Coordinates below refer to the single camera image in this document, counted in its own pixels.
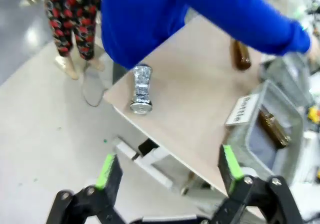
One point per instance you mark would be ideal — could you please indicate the silver glitter bottle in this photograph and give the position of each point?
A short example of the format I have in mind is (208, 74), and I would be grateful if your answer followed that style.
(141, 88)

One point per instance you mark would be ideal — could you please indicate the white table frame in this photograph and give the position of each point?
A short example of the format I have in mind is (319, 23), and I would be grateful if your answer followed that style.
(150, 159)

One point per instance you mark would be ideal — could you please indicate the person in floral pants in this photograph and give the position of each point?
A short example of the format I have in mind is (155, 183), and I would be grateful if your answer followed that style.
(72, 28)

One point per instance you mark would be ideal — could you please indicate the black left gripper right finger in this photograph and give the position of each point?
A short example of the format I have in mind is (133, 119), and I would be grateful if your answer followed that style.
(252, 191)

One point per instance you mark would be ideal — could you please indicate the grey felt basket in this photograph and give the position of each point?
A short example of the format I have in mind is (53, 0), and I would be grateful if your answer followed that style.
(267, 131)
(287, 73)

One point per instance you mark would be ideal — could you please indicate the person in blue sweater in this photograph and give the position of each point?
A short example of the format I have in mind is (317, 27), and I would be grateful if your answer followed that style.
(190, 18)

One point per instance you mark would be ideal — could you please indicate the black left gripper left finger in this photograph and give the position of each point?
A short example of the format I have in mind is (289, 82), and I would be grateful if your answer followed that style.
(82, 204)

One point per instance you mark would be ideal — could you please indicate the brown glass bottle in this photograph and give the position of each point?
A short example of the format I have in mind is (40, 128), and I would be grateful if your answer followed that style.
(239, 55)
(273, 128)

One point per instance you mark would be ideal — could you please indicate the person's hand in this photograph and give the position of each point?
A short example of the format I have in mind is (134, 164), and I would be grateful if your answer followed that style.
(315, 51)

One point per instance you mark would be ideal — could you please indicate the white bottle label card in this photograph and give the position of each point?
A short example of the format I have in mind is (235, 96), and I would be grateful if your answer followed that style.
(240, 110)

